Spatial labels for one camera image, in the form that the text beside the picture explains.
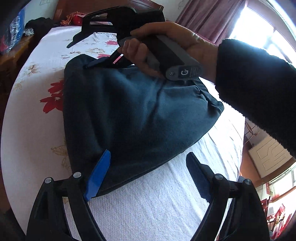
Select orange fringed cloth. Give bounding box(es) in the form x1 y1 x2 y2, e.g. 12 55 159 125
60 12 77 26

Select panelled cabinet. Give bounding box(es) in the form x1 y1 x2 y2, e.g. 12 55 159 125
248 136 290 179

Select person's right forearm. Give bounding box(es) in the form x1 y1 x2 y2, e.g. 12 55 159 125
215 38 296 160

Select wooden headboard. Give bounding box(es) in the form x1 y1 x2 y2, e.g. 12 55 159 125
54 0 163 27

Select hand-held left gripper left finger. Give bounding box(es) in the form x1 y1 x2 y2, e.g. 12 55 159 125
26 149 111 241

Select wooden chair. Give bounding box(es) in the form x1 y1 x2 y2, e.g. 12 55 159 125
0 35 35 93

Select maroon curtain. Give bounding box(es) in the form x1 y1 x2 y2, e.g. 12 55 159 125
176 0 249 45

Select bed with floral sheet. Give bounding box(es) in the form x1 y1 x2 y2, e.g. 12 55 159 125
0 23 245 241

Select pile of dark clothes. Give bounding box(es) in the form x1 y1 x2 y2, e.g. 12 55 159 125
24 17 60 36

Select dark blue pants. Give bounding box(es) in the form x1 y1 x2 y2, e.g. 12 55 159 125
62 56 225 197

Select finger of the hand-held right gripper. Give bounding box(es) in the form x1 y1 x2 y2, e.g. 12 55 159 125
67 6 137 49
84 50 136 70

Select person's right hand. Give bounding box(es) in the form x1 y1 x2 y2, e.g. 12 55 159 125
118 22 219 82

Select window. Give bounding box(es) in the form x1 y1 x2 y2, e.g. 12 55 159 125
229 5 296 63

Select electric fan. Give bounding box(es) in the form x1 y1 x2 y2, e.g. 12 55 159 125
244 120 263 142

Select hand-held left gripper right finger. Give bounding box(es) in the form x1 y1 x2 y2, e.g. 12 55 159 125
186 152 270 241

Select red paper decoration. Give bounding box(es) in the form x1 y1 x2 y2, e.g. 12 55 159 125
264 181 293 232

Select clear plastic bag of clothes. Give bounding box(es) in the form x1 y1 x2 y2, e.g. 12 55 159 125
0 7 26 55

